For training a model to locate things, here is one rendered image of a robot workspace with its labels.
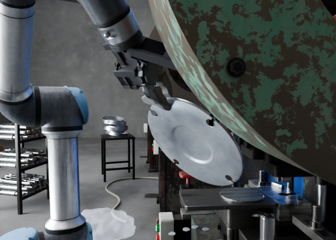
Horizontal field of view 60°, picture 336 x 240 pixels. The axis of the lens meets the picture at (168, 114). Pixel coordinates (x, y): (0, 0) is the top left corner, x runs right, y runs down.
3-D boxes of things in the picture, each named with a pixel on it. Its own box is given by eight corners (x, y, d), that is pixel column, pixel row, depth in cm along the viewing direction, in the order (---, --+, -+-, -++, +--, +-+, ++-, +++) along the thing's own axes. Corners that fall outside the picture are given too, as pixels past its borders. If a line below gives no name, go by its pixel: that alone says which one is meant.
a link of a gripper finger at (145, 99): (153, 109, 74) (137, 81, 68) (173, 109, 71) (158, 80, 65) (148, 118, 72) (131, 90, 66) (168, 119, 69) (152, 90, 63)
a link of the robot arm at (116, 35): (137, 3, 56) (116, 28, 52) (147, 24, 59) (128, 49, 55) (108, 9, 60) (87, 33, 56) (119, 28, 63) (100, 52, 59)
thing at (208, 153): (266, 163, 61) (268, 161, 62) (163, 77, 65) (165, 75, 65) (211, 196, 86) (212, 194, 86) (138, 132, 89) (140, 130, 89)
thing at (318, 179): (274, 187, 74) (275, 165, 74) (246, 167, 94) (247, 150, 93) (334, 185, 75) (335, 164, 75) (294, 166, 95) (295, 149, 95)
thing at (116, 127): (103, 182, 357) (102, 118, 352) (100, 172, 400) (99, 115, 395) (135, 179, 369) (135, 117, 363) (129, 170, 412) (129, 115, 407)
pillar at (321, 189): (319, 222, 76) (320, 169, 75) (314, 218, 78) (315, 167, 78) (327, 222, 76) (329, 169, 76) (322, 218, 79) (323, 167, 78)
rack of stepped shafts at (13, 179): (24, 215, 259) (20, 109, 253) (-17, 210, 271) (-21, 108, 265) (55, 198, 300) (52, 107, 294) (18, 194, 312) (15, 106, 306)
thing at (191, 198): (185, 255, 76) (185, 204, 75) (178, 230, 90) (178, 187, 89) (277, 250, 78) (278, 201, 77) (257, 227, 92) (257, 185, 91)
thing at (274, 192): (278, 220, 77) (279, 203, 77) (256, 200, 92) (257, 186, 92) (311, 219, 78) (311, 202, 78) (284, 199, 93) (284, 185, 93)
